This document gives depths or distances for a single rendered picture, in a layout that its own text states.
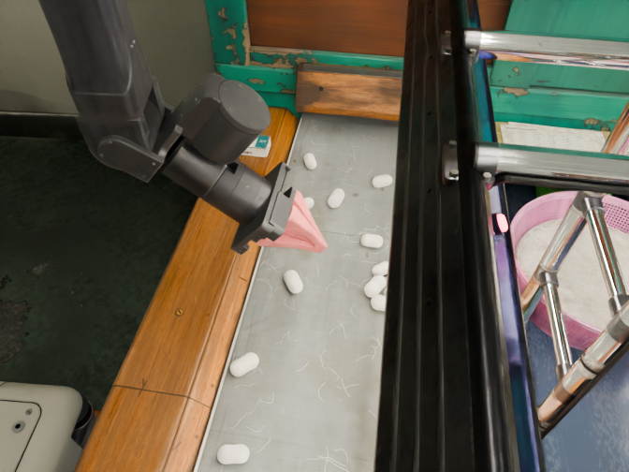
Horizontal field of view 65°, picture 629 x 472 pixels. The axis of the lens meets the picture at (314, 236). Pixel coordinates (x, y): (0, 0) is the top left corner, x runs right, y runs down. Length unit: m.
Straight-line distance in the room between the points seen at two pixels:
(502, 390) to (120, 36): 0.37
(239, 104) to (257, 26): 0.47
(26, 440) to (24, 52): 1.47
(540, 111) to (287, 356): 0.62
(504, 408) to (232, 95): 0.36
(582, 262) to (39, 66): 1.97
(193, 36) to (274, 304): 1.38
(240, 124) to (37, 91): 1.90
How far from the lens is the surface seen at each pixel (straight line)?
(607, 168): 0.33
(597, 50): 0.46
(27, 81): 2.31
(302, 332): 0.65
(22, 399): 1.28
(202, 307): 0.66
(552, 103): 0.98
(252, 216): 0.53
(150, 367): 0.63
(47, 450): 1.22
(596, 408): 0.77
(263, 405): 0.61
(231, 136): 0.47
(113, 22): 0.44
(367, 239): 0.73
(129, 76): 0.46
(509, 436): 0.22
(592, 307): 0.79
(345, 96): 0.89
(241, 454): 0.58
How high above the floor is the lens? 1.30
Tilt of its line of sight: 48 degrees down
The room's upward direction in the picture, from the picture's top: straight up
